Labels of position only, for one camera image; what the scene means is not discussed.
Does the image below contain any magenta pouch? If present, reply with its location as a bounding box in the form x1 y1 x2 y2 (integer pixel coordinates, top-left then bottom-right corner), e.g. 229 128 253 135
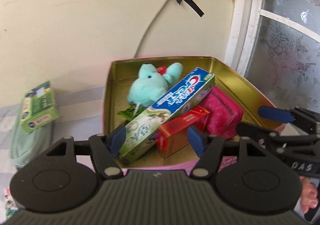
200 87 244 139

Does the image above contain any frosted floral glass door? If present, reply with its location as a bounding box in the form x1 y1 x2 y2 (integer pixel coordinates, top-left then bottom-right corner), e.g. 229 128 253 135
225 0 319 112

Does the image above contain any person right hand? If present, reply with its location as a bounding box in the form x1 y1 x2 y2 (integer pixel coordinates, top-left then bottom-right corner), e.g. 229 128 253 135
299 176 318 214

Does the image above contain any Crest toothpaste box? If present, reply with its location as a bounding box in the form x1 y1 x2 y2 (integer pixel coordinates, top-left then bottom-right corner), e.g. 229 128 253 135
119 68 214 164

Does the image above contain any red small box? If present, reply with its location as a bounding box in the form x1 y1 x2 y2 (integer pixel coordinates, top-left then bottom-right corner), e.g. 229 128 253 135
156 106 209 159

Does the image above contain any pink biscuit tin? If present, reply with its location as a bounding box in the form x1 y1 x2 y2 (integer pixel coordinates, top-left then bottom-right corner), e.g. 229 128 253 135
100 56 286 175

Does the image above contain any green medicine box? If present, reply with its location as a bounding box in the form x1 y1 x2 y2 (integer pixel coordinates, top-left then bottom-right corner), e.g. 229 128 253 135
19 81 59 133

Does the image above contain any teal plush toy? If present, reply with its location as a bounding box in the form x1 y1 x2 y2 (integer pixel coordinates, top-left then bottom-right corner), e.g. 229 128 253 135
127 62 183 108

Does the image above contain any grey power cable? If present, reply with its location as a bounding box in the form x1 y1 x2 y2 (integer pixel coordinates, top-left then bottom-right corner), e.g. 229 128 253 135
134 0 180 59

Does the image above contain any green wet wipes packet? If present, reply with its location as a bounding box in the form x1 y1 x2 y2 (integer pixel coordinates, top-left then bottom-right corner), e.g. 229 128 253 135
117 105 145 121

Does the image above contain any mint green zip pouch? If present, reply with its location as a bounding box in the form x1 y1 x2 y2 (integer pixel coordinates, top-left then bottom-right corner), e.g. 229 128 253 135
10 105 55 170

